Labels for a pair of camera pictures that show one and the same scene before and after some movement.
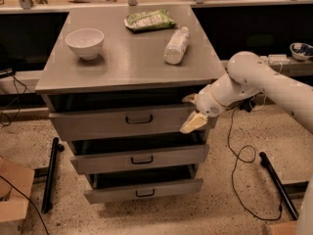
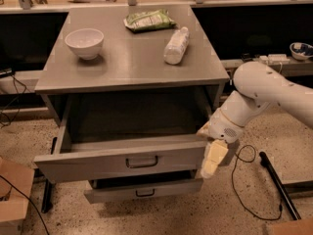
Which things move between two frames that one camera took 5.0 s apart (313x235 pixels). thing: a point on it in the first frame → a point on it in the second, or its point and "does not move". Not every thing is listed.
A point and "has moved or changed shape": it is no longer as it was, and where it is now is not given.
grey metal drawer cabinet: [113, 82] does not move
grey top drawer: [124, 126] has moved or changed shape
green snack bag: [150, 21] does not move
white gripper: [210, 103] → [222, 130]
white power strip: [276, 59] does not move
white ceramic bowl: [86, 42] does not move
